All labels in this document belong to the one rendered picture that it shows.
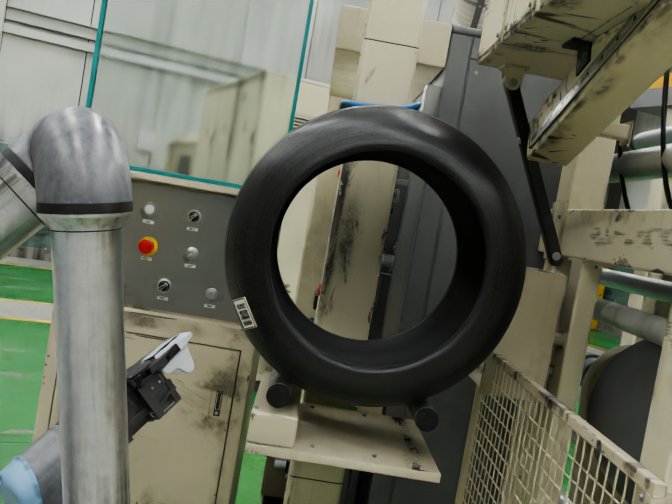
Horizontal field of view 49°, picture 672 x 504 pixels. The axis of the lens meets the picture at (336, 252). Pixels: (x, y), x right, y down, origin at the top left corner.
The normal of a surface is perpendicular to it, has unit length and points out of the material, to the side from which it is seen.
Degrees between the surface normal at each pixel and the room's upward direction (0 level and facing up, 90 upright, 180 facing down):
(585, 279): 90
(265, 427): 90
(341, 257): 90
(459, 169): 81
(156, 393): 70
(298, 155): 83
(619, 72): 162
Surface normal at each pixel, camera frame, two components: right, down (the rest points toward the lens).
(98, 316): 0.54, 0.11
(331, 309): 0.03, 0.06
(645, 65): -0.15, 0.95
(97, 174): 0.54, -0.30
